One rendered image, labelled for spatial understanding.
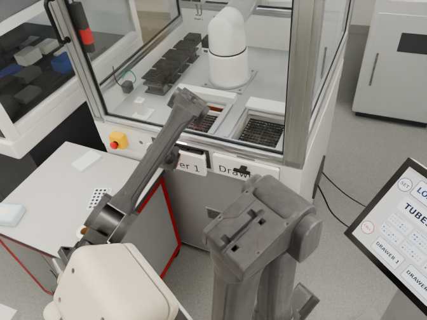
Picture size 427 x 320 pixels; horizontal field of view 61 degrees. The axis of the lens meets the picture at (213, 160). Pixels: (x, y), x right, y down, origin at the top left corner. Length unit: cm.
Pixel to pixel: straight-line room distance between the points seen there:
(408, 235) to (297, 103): 52
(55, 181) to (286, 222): 157
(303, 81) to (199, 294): 142
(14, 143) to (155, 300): 144
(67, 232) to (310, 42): 120
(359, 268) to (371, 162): 92
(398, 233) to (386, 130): 211
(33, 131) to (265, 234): 175
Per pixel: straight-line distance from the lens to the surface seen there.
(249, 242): 43
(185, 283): 224
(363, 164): 289
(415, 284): 119
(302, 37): 113
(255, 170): 150
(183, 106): 91
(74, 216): 170
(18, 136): 201
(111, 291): 70
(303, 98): 123
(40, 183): 193
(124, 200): 93
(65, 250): 101
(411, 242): 118
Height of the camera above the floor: 197
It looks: 44 degrees down
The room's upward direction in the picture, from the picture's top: 7 degrees counter-clockwise
